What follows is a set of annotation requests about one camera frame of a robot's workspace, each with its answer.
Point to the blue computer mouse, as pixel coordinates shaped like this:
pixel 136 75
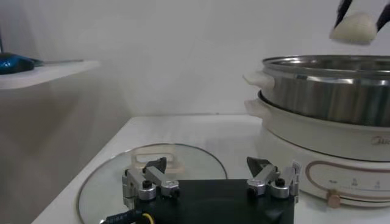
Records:
pixel 13 64

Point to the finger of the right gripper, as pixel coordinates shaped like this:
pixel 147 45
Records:
pixel 384 16
pixel 342 9

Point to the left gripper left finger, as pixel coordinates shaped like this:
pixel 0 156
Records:
pixel 161 180

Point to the steel steamer basket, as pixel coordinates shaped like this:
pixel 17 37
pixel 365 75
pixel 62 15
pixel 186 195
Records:
pixel 320 97

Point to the white side table with laptop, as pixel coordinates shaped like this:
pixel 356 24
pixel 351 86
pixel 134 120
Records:
pixel 45 74

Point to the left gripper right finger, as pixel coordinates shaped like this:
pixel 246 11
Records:
pixel 263 178

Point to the white steamed baozi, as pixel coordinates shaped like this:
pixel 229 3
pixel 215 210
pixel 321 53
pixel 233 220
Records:
pixel 355 29

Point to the white electric cooker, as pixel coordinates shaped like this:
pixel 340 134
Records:
pixel 304 146

